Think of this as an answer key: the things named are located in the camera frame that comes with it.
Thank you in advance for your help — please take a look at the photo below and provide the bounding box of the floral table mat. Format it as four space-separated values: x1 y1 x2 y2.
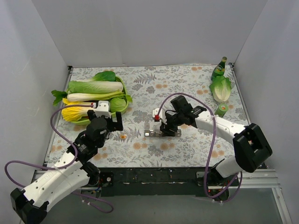
46 64 263 168

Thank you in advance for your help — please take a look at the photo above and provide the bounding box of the green plastic tray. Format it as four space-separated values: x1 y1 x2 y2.
71 77 130 126

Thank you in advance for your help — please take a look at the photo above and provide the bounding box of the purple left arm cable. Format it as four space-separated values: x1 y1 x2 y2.
4 102 114 213

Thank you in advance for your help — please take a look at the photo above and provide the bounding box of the green glass bottle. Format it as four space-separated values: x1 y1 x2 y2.
211 56 227 81

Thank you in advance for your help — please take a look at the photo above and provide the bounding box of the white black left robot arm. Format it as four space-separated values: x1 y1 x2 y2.
10 110 123 224

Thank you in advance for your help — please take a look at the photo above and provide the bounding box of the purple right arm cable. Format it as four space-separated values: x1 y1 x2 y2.
155 92 243 205

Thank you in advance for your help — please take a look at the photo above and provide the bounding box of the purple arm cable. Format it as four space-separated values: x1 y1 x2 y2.
155 92 243 205
4 102 114 213

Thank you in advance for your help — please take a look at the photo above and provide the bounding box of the toy yellow napa cabbage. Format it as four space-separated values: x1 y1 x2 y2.
62 98 98 122

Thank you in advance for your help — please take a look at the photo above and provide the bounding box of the toy white celery stalk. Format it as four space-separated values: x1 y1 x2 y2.
51 90 133 105

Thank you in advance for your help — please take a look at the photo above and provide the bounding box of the toy green napa cabbage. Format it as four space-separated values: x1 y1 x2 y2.
67 81 123 94

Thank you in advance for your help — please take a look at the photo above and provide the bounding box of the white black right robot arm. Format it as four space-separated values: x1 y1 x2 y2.
153 93 272 186

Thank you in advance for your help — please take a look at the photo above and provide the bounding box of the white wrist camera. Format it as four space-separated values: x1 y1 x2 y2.
93 101 111 118
152 108 166 124

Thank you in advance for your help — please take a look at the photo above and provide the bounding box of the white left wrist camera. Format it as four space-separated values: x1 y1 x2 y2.
93 101 111 118

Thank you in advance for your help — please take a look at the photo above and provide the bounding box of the toy bok choy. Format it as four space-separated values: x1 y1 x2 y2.
83 71 116 82

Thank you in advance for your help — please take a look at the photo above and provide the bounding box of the clear weekly pill organizer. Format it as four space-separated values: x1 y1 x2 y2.
144 122 182 138

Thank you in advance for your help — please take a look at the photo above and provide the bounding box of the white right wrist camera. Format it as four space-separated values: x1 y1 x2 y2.
152 108 166 124

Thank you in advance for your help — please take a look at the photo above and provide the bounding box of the toy round green cabbage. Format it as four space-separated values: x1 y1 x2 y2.
109 98 127 112

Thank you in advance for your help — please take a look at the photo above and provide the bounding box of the toy lettuce head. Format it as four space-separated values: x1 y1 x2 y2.
209 76 231 103

